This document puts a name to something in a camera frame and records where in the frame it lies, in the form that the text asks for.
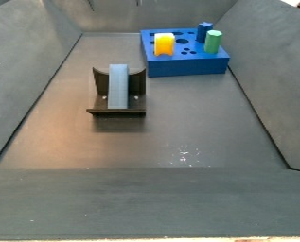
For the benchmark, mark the light blue rectangular block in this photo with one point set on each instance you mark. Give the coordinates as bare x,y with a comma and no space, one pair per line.
117,93

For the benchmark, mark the dark blue star peg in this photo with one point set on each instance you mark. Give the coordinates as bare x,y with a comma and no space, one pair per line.
203,28

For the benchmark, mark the black curved fixture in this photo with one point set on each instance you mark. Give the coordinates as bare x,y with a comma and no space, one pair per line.
136,94

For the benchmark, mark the yellow notched block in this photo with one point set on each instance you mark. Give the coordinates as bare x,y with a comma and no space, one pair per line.
164,44

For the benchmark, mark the green hexagonal peg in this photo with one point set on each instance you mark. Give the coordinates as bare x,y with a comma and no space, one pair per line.
212,41

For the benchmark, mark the blue foam shape board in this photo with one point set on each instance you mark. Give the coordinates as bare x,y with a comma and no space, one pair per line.
189,60

